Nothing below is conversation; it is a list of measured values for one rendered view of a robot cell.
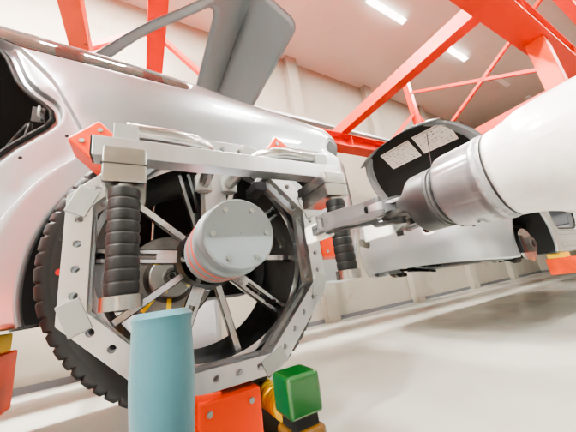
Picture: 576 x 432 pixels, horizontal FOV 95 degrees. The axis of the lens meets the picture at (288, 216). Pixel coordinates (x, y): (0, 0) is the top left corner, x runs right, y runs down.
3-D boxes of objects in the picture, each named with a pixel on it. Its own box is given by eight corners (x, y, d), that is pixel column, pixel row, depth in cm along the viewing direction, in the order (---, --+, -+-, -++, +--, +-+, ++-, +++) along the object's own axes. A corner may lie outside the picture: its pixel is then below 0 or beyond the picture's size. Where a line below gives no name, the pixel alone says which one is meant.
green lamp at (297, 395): (305, 399, 31) (300, 362, 32) (325, 411, 27) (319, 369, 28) (274, 411, 29) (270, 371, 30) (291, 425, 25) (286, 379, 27)
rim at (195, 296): (290, 252, 102) (182, 165, 92) (325, 238, 83) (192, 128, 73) (211, 390, 76) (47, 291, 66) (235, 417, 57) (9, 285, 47)
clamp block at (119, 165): (146, 206, 41) (146, 175, 43) (147, 183, 34) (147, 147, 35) (107, 205, 39) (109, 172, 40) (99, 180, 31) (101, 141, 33)
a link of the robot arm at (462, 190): (541, 216, 28) (480, 230, 33) (510, 140, 30) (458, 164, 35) (498, 214, 23) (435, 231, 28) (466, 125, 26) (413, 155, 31)
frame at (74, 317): (324, 351, 69) (295, 164, 84) (339, 354, 64) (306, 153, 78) (53, 429, 43) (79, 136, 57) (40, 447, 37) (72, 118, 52)
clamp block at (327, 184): (321, 211, 58) (318, 188, 59) (349, 195, 50) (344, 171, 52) (303, 210, 55) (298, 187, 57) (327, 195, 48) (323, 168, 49)
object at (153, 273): (195, 330, 103) (221, 253, 117) (199, 331, 97) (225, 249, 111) (105, 309, 92) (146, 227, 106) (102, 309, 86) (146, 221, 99)
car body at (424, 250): (513, 260, 596) (489, 194, 638) (645, 242, 440) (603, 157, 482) (344, 285, 356) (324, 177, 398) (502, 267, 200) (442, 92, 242)
